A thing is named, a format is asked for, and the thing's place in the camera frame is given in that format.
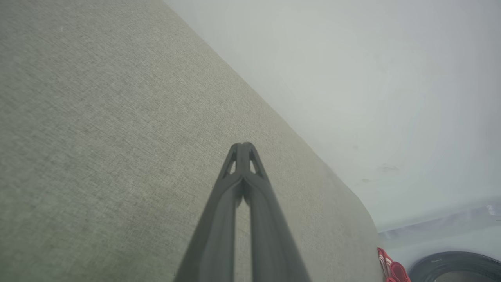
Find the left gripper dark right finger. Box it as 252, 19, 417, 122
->
243, 142, 312, 282

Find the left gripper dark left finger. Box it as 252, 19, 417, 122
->
174, 142, 245, 282

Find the red and white garment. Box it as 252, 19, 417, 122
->
377, 247, 412, 282

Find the grey fabric sofa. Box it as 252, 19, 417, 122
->
0, 0, 386, 282

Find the white washing machine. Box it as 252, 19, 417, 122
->
377, 201, 501, 282

